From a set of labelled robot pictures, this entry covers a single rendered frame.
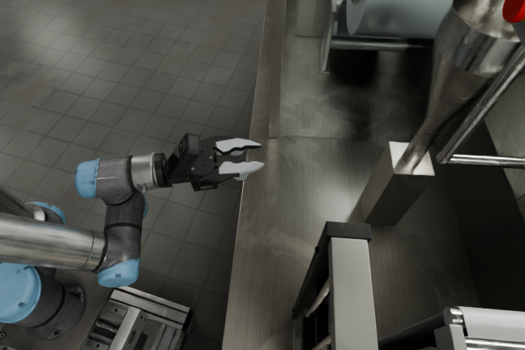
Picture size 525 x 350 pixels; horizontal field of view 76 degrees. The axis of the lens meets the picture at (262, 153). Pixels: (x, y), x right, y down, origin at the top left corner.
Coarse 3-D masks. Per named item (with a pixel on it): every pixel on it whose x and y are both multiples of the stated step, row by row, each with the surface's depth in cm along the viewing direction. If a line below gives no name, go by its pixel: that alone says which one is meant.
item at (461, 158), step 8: (440, 160) 46; (456, 160) 46; (464, 160) 46; (472, 160) 46; (480, 160) 46; (488, 160) 46; (496, 160) 46; (504, 160) 46; (512, 160) 46; (520, 160) 46; (512, 168) 46; (520, 168) 46
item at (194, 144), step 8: (184, 136) 61; (192, 136) 60; (184, 144) 60; (192, 144) 60; (200, 144) 62; (176, 152) 64; (184, 152) 59; (192, 152) 59; (168, 160) 68; (176, 160) 63; (184, 160) 61; (192, 160) 61; (168, 168) 67; (176, 168) 63; (184, 168) 63; (168, 176) 66; (176, 176) 66
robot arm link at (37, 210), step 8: (0, 184) 70; (0, 192) 68; (8, 192) 71; (0, 200) 68; (8, 200) 70; (16, 200) 73; (0, 208) 68; (8, 208) 70; (16, 208) 72; (24, 208) 75; (32, 208) 80; (40, 208) 81; (48, 208) 85; (56, 208) 86; (24, 216) 75; (32, 216) 77; (40, 216) 79; (48, 216) 82; (56, 216) 86; (64, 216) 89; (64, 224) 88
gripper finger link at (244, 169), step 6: (228, 162) 67; (240, 162) 67; (246, 162) 67; (252, 162) 67; (258, 162) 67; (222, 168) 66; (228, 168) 66; (234, 168) 66; (240, 168) 66; (246, 168) 66; (252, 168) 67; (258, 168) 67; (240, 174) 66; (246, 174) 67
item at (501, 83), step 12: (516, 60) 32; (504, 72) 34; (516, 72) 33; (492, 84) 36; (504, 84) 35; (492, 96) 36; (480, 108) 38; (468, 120) 40; (480, 120) 39; (456, 132) 42; (468, 132) 41; (456, 144) 43; (444, 156) 46
